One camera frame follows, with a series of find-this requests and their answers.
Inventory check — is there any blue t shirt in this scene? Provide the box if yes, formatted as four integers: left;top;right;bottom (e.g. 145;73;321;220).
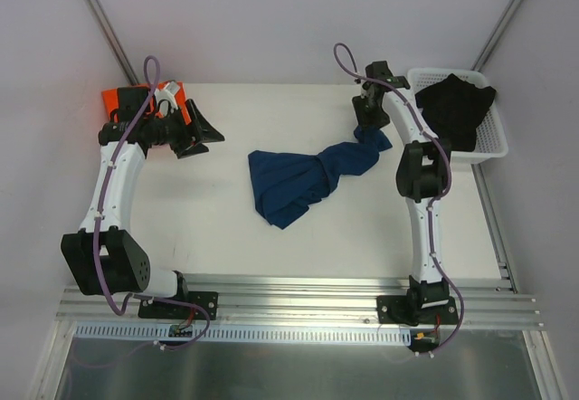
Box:
248;127;393;230

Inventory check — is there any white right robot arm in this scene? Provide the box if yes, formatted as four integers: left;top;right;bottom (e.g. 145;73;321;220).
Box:
352;61;451;326

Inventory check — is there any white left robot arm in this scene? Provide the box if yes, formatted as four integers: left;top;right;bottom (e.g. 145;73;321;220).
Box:
61;81;224;317

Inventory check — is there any folded orange t shirt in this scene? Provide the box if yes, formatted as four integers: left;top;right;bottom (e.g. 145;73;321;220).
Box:
101;81;191;124

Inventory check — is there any black t shirt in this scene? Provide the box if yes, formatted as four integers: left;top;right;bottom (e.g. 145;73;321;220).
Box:
415;73;497;152

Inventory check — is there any white plastic basket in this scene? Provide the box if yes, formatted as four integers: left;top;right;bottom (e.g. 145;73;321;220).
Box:
407;67;508;165

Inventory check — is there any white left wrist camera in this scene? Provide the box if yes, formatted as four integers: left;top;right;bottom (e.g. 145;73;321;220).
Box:
155;81;181;117

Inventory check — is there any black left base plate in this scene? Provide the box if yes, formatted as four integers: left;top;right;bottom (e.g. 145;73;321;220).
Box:
138;291;219;321

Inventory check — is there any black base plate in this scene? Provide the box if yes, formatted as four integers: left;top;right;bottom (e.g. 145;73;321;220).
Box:
376;295;459;327
138;291;219;321

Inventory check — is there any aluminium mounting rail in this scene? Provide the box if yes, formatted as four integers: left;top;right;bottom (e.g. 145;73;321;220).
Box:
56;272;543;329

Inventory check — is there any white slotted cable duct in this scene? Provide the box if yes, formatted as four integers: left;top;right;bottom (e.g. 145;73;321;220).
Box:
75;322;411;346

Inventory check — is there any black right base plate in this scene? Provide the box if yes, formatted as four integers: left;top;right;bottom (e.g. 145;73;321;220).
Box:
376;295;459;327

